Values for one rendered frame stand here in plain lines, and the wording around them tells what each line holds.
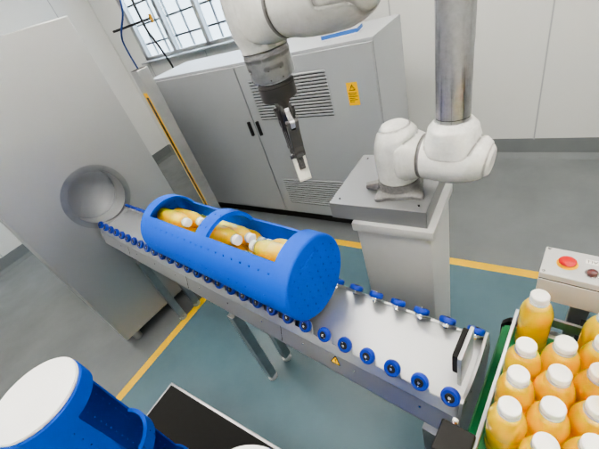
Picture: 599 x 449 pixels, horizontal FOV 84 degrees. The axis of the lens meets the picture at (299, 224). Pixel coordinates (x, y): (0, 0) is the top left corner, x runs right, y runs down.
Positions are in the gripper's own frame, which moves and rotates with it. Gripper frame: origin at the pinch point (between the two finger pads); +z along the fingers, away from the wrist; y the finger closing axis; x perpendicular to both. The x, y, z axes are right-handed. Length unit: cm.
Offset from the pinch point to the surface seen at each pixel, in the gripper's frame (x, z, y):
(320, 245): -0.7, 31.1, -7.1
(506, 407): 17, 38, 48
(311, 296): -9.0, 43.6, -0.6
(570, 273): 51, 39, 28
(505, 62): 205, 68, -171
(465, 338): 22, 44, 31
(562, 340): 36, 38, 42
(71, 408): -91, 49, -1
